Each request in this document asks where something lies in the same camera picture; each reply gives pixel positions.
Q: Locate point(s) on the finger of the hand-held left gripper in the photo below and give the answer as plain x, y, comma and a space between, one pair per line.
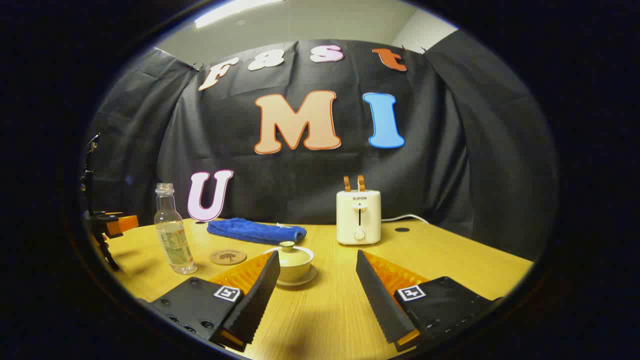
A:
112, 213
122, 225

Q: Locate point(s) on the blue towel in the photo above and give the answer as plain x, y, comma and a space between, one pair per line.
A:
255, 231

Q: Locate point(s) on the toast slice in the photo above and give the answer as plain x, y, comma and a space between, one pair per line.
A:
347, 184
361, 183

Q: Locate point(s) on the clear plastic water bottle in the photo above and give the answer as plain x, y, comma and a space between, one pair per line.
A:
174, 240

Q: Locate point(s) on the white saucer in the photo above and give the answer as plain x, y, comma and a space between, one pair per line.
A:
308, 280

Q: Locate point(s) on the white teacup lid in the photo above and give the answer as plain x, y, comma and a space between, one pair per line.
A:
296, 257

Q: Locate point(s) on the white ceramic teacup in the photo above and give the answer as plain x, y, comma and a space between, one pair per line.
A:
296, 274

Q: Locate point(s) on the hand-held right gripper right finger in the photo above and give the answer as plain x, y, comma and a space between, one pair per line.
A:
380, 300

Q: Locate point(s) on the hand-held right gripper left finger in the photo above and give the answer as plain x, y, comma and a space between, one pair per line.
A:
260, 300

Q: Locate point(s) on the black backdrop cloth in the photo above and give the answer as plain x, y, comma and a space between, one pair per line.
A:
425, 175

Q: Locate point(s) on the cream toaster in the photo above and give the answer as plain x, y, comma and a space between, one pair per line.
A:
358, 220

